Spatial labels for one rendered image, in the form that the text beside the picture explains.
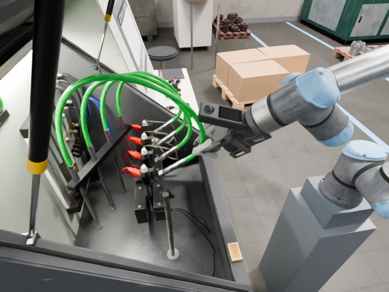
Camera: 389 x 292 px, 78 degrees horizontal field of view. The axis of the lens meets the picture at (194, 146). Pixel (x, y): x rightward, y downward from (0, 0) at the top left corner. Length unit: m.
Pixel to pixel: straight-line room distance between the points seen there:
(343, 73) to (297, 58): 3.03
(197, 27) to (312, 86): 4.44
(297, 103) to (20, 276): 0.52
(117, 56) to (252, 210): 1.54
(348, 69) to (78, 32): 0.79
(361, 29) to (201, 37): 3.17
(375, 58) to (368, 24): 5.50
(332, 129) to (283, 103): 0.12
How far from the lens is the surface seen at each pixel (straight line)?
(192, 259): 0.89
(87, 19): 0.92
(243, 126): 0.54
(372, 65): 0.71
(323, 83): 0.48
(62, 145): 0.71
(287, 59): 3.63
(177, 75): 1.60
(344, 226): 1.14
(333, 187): 1.02
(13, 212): 0.69
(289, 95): 0.49
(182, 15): 4.77
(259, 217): 2.01
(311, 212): 1.12
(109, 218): 1.02
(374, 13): 6.20
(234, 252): 0.76
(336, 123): 0.56
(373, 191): 0.89
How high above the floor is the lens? 1.64
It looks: 41 degrees down
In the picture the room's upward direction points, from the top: straight up
